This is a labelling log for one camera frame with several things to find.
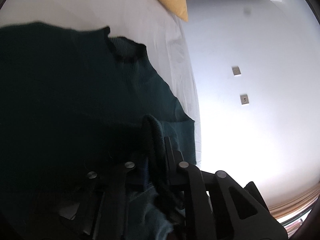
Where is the upper wall socket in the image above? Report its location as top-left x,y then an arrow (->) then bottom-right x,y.
232,66 -> 241,76

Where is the dark green knit sweater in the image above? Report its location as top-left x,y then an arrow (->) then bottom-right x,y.
1,22 -> 196,239

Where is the lower wall socket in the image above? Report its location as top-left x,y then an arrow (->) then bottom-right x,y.
240,94 -> 249,105

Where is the wall socket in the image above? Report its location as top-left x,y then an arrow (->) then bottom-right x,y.
232,66 -> 241,76
240,94 -> 249,105

